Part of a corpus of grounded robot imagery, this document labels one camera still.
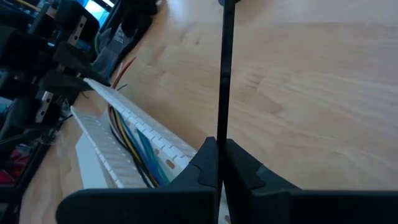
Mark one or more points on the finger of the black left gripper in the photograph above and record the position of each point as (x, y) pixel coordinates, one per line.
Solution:
(74, 60)
(62, 82)

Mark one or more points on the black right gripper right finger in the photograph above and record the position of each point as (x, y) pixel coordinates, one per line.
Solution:
(311, 208)

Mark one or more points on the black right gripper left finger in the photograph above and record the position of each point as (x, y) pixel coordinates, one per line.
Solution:
(140, 208)

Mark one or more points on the long black zip tie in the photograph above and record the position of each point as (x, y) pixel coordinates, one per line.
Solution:
(226, 77)

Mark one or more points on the lit computer screen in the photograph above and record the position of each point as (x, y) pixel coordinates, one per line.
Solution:
(96, 11)

